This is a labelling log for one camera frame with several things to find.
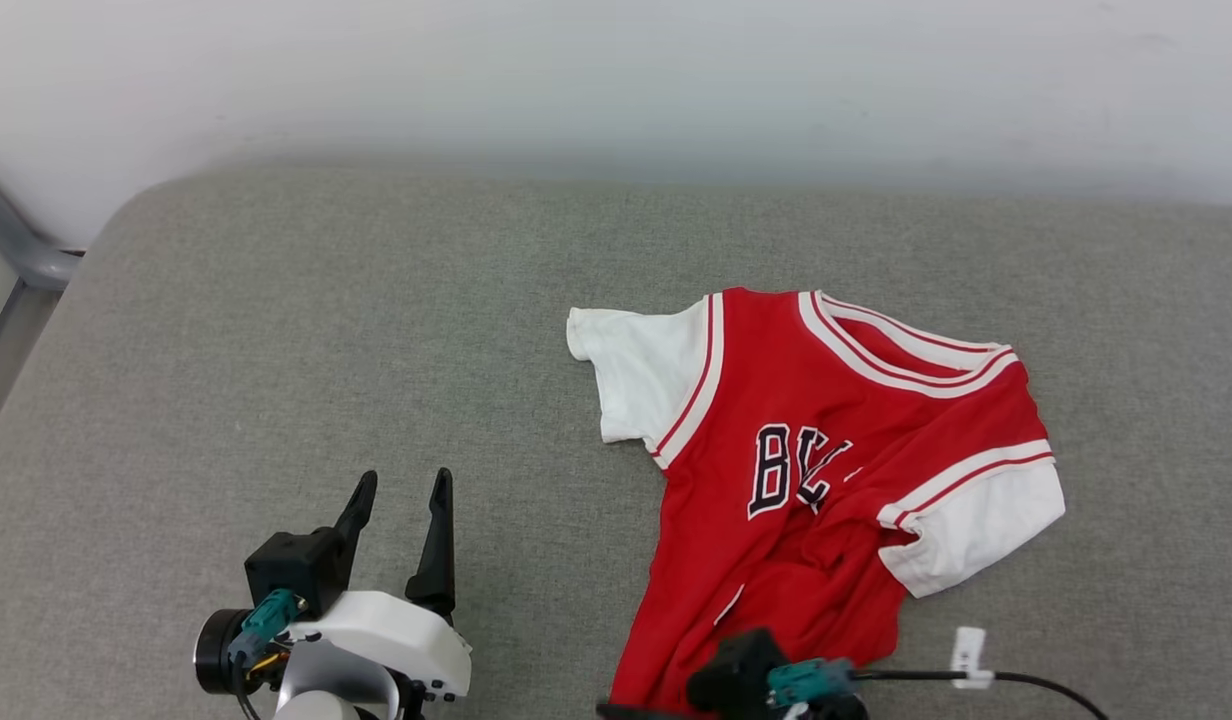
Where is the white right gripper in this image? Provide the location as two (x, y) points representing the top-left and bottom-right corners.
(595, 693), (870, 720)

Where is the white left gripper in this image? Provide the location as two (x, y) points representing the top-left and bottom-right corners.
(286, 467), (473, 702)

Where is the red white basketball jersey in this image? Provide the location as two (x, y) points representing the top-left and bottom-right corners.
(566, 288), (1067, 716)

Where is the teal cable connector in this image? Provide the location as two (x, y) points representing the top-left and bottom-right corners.
(228, 589), (303, 667)
(767, 657), (858, 707)

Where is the thin black cable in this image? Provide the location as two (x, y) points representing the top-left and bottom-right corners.
(230, 658), (265, 720)
(851, 667), (1112, 720)

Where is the white cable tag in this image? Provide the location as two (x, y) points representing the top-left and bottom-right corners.
(950, 626), (995, 692)

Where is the grey metal frame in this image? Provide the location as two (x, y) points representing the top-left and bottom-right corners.
(0, 163), (84, 393)

